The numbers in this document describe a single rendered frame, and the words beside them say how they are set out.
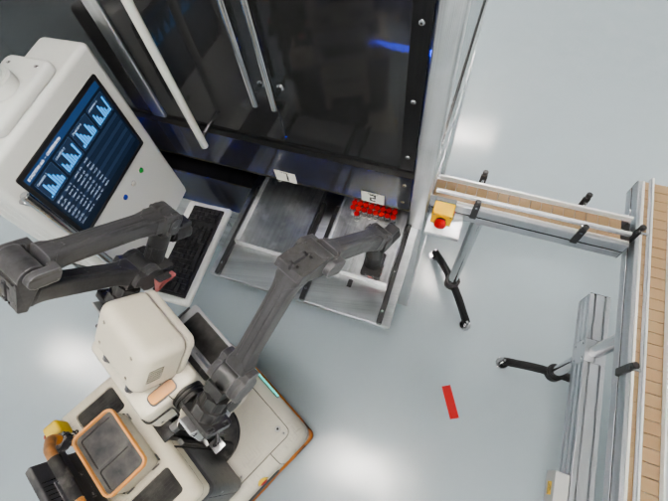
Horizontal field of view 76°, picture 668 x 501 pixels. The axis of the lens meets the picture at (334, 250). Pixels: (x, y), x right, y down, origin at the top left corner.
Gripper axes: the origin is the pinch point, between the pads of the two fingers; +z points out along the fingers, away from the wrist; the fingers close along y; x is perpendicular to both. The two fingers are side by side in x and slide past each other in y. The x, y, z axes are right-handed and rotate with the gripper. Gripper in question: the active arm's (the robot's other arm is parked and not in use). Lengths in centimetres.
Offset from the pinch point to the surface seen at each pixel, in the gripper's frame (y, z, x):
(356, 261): 5.7, 1.7, 7.5
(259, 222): 11, 1, 49
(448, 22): 10, -86, -8
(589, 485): -31, 41, -91
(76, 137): -12, -47, 90
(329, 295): -9.3, 4.8, 12.6
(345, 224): 19.5, -0.7, 16.5
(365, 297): -6.3, 4.0, 0.2
